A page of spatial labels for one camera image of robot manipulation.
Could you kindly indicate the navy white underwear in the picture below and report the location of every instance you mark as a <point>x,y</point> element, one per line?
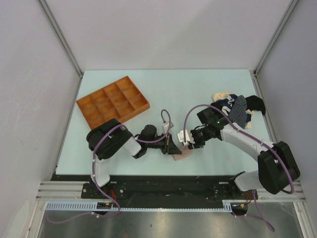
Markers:
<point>226,103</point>

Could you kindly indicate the orange compartment tray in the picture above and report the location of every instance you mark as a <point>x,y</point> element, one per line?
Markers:
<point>121,100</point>

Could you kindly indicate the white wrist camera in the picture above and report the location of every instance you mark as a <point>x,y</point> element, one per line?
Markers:
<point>167,126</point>
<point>185,137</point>

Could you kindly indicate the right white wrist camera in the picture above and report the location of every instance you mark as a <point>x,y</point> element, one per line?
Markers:
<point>185,137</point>

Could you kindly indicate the striped navy underwear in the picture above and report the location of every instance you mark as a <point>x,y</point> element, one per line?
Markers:
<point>239,113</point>

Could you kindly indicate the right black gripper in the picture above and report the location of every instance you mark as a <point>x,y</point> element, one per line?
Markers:
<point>196,145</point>

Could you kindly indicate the black underwear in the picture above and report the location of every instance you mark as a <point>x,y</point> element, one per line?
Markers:
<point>255,103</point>

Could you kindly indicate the white slotted cable duct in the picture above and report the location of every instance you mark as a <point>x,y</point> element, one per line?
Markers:
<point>103,206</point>

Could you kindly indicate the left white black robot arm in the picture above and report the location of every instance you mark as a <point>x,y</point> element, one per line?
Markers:
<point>105,140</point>

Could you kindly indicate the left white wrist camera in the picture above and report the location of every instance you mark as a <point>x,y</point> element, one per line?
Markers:
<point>167,126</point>

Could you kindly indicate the left aluminium frame post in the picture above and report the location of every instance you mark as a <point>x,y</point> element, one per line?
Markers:
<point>59,35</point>

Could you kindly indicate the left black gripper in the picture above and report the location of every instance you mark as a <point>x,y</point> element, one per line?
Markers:
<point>169,147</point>

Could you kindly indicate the aluminium frame post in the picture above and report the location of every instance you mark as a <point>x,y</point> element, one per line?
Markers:
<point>276,35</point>
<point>59,35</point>

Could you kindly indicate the cream underwear in pile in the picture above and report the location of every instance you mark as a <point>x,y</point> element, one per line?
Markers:
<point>219,96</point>

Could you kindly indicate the right aluminium frame post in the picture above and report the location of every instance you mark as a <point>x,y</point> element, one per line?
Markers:
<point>276,35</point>

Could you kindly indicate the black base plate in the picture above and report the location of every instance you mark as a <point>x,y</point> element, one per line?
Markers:
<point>173,202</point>

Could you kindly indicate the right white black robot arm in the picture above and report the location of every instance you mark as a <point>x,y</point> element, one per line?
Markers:
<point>277,168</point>

